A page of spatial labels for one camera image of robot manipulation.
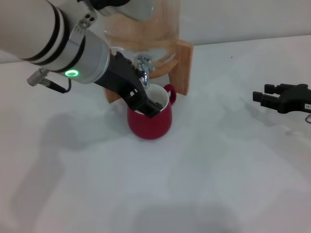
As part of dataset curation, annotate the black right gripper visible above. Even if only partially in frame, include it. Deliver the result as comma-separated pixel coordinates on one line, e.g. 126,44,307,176
252,83,311,114

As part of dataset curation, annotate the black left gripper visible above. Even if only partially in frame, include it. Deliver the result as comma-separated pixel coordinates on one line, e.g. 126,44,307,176
93,51,165,119

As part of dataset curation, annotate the red ceramic cup white inside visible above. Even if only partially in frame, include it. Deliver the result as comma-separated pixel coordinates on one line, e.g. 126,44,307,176
127,83,177,141

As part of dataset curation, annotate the left gripper cable with plug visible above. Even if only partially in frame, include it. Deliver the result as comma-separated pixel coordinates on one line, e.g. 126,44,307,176
26,67,72,94

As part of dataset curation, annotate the wooden dispenser stand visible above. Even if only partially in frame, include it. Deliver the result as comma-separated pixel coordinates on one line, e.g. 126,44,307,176
104,40,194,104

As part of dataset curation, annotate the chrome faucet with lever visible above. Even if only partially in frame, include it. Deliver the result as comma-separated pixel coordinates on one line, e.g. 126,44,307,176
134,54,156,89

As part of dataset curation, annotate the clear glass water dispenser jar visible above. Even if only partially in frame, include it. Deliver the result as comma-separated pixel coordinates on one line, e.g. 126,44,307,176
103,0,182,78

